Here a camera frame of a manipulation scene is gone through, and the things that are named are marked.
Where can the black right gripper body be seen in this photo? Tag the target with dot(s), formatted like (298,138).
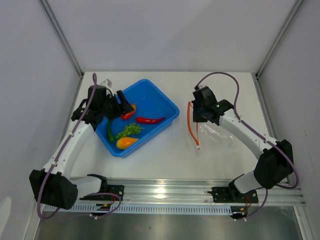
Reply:
(198,115)

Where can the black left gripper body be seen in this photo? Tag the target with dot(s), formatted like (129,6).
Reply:
(111,109)

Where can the red chili pepper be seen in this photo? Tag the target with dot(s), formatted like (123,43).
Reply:
(143,120)

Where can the green grape bunch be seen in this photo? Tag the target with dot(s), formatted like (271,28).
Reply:
(129,130)

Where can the clear zip top bag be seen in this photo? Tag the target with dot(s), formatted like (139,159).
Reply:
(205,136)

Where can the yellow orange mango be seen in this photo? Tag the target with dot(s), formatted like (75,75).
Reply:
(125,142)

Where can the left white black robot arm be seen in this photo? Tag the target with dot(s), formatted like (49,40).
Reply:
(52,184)

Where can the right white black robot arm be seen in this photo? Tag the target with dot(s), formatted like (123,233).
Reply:
(274,158)

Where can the blue plastic tray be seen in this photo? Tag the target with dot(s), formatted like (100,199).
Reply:
(154,112)

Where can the green chili pepper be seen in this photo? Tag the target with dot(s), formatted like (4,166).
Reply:
(109,133)

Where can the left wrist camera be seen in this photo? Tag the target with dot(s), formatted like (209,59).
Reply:
(106,83)

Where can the right aluminium frame post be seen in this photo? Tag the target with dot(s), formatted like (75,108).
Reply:
(280,36)

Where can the aluminium frame post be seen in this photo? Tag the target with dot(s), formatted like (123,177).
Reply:
(53,20)
(280,36)

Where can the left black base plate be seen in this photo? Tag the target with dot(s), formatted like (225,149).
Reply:
(111,194)

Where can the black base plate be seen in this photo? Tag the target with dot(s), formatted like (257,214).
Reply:
(223,194)
(111,194)

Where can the aluminium mounting rail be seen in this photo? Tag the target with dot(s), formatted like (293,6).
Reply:
(192,192)

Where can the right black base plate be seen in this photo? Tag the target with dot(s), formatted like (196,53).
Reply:
(223,194)

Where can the white slotted cable duct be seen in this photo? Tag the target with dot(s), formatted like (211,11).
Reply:
(130,208)

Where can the left aluminium frame post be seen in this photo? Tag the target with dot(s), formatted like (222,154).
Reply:
(53,20)

